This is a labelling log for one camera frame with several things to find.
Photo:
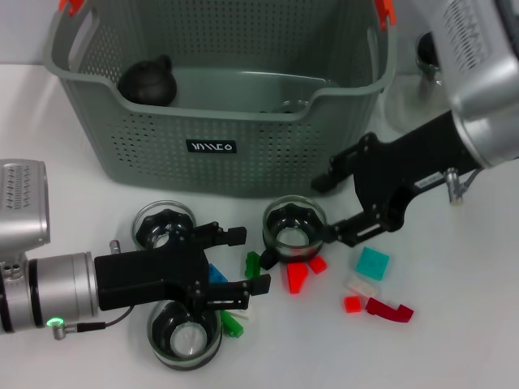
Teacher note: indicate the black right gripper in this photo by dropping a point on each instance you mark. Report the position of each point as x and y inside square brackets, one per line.
[405, 162]

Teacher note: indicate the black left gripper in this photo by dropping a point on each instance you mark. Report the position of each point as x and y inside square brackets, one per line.
[154, 273]

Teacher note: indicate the glass teacup with black base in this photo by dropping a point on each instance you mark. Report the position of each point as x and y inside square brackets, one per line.
[184, 344]
[290, 107]
[294, 239]
[156, 225]

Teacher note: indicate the teal toy plate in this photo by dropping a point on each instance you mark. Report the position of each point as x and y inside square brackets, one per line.
[372, 263]

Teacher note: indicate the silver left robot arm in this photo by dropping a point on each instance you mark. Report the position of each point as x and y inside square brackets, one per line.
[61, 287]

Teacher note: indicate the grey-green perforated storage bin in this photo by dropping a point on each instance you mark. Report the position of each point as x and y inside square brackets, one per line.
[243, 170]

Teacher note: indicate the blue toy brick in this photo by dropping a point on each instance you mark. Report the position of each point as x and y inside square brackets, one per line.
[217, 273]

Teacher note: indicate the green toy brick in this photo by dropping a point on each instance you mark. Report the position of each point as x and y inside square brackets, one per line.
[253, 261]
[234, 327]

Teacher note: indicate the white studded toy brick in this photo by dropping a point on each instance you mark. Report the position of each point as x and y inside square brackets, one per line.
[243, 314]

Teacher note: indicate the red wedge toy brick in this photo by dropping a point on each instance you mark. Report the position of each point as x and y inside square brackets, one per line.
[296, 277]

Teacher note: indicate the small red toy brick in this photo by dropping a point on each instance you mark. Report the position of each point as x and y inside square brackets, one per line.
[317, 264]
[352, 304]

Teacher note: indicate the white flat toy plate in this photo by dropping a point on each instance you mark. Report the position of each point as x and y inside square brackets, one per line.
[360, 285]

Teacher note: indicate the glass pitcher with black lid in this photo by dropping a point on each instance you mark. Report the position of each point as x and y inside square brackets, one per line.
[409, 109]

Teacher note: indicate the dark red curved toy brick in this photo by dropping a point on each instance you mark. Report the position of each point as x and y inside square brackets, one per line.
[385, 310]

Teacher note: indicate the silver left flange pin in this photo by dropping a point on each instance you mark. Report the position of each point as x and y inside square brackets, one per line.
[115, 247]

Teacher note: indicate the black clay teapot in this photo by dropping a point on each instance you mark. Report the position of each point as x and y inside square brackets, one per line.
[148, 83]

